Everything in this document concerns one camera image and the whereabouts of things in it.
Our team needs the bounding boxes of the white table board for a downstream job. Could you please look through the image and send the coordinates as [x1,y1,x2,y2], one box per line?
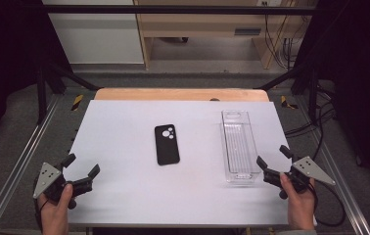
[63,99,318,228]

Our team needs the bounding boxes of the hanging cables bundle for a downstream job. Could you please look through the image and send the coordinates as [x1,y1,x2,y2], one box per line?
[262,14,308,71]

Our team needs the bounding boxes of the aluminium rail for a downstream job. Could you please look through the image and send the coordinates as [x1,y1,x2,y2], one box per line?
[294,97,370,235]
[0,94,62,235]

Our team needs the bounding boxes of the black metal stand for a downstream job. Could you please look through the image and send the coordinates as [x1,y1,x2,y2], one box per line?
[254,63,320,124]
[35,61,102,125]

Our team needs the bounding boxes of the white cabinet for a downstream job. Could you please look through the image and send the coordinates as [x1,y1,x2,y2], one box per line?
[41,0,145,66]

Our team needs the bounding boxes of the clear plastic box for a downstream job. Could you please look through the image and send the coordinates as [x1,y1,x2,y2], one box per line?
[219,110,262,187]

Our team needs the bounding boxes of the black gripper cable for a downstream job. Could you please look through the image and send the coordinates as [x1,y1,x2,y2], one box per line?
[307,181,347,228]
[35,197,50,231]

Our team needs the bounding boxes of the wooden desk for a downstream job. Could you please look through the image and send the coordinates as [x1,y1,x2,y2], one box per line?
[133,0,318,71]

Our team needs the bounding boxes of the person's left hand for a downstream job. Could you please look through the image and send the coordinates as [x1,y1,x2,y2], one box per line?
[37,183,74,235]

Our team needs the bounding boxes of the black floor cables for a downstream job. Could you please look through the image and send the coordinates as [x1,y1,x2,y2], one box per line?
[284,83,338,161]

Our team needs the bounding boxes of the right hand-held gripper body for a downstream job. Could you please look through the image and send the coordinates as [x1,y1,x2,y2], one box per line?
[262,156,337,201]

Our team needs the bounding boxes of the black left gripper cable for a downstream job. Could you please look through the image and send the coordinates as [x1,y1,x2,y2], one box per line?
[35,197,50,231]

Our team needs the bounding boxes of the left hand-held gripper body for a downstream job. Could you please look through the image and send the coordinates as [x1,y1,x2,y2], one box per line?
[32,162,95,211]

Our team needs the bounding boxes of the black phone case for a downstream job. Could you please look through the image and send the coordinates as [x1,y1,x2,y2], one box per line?
[154,123,181,166]

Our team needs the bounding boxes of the black frame bar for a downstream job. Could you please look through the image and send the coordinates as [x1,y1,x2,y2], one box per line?
[41,4,318,16]

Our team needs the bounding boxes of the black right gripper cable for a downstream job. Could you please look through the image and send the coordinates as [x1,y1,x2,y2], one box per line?
[307,181,347,228]

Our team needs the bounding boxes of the person's right hand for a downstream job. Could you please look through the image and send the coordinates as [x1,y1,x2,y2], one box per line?
[279,172,316,231]

